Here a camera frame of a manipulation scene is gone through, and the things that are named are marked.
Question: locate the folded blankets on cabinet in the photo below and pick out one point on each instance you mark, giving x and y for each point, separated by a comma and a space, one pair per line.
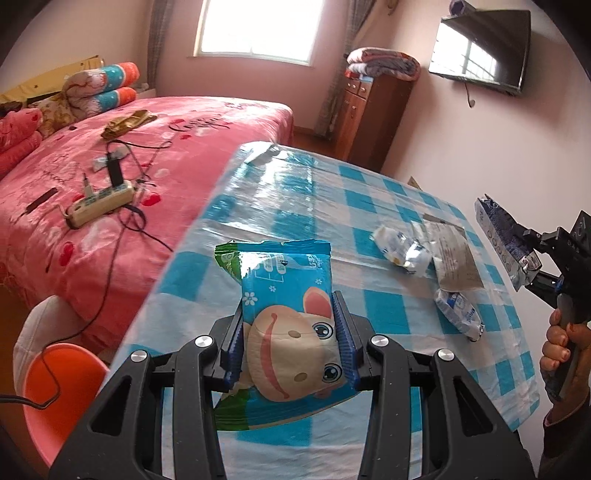
383, 62

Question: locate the cartoon print pillow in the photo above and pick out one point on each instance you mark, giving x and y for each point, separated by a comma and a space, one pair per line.
113, 98
101, 76

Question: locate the person's right hand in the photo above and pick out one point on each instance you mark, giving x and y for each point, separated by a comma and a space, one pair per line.
554, 341

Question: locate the crumpled white silver wrapper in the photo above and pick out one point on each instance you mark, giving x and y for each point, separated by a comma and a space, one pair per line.
397, 249

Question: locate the blue white checkered tablecloth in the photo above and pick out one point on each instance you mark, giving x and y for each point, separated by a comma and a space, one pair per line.
300, 194

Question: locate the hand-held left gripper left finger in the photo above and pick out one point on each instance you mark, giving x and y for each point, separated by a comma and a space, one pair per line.
233, 355

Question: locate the silver foil pouch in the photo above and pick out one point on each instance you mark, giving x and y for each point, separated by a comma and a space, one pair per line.
455, 254

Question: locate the person's right forearm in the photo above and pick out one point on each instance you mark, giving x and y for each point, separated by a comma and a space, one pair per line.
565, 429

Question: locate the cartoon monkey wet wipes packet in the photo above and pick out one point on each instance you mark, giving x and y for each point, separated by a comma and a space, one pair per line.
286, 295

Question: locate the yellow floral pillow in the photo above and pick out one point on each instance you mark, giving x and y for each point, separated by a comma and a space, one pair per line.
55, 113

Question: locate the black wall television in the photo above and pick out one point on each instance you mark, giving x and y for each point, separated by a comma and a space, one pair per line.
480, 50

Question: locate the dark cloth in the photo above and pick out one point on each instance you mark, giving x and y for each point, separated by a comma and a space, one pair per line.
11, 107

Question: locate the window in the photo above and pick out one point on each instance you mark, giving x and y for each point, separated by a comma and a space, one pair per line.
258, 27

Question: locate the white plug adapter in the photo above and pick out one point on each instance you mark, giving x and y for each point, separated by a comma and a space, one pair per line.
86, 183

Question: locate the brown wooden cabinet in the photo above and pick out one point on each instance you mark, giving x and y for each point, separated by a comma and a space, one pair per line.
369, 120

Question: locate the black charger adapter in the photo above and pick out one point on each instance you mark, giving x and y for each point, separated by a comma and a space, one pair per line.
115, 170

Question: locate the small white packet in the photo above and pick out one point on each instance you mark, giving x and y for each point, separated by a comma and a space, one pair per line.
104, 160

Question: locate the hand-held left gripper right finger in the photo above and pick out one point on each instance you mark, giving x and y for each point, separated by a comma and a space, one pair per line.
346, 341

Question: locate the rolled floral blankets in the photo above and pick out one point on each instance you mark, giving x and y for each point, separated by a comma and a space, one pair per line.
51, 81

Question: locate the folded pink blanket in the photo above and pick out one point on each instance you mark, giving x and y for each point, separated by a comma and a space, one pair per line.
18, 150
21, 122

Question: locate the gold cloth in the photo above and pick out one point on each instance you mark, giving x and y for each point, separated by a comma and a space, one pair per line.
127, 123

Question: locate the crumpled white blue wrapper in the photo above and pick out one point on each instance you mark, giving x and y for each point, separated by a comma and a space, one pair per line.
457, 314

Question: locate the grey checked curtain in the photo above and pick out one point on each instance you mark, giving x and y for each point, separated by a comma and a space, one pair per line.
159, 46

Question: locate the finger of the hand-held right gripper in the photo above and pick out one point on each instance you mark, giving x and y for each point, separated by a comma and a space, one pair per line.
535, 236
545, 281

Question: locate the sheer patterned curtain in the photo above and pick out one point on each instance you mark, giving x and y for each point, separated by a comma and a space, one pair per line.
339, 69

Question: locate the orange plastic bin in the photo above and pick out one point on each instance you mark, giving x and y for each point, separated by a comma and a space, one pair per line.
60, 392

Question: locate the pink bed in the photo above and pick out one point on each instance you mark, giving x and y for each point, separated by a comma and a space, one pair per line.
184, 152

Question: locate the black slim remote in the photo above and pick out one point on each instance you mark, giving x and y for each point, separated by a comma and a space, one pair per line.
39, 201

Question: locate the white blue milk carton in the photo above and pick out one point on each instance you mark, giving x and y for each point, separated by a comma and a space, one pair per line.
496, 230

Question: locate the beige power strip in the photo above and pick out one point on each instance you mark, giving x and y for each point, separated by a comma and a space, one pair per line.
99, 203

